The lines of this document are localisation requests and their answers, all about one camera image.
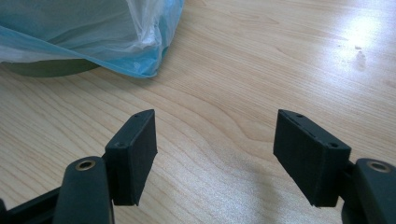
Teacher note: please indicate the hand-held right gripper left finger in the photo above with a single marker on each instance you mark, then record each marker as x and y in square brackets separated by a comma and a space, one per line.
[134, 155]

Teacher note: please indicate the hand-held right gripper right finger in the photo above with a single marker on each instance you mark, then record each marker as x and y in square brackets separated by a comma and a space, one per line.
[311, 155]

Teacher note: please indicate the white plastic bag blue edge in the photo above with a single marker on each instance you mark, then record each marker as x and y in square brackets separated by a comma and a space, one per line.
[93, 28]

